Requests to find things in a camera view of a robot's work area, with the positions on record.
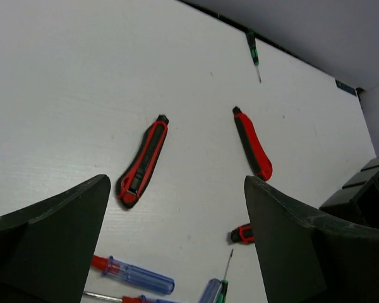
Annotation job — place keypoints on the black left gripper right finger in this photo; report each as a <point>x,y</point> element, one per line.
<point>307,255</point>

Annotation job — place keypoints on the black divided container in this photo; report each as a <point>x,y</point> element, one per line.
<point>358,199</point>

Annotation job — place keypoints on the blue label sticker right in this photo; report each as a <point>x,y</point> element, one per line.
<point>345,87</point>

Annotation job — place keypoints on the blue handle screwdriver upper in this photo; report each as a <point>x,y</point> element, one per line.
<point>134,275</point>

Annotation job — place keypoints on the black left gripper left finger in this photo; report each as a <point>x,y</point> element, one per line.
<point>46,248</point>

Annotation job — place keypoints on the blue handle screwdriver lower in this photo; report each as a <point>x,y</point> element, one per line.
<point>125,299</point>

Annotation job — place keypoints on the blue handle screwdriver tilted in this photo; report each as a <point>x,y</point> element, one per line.
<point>211,291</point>

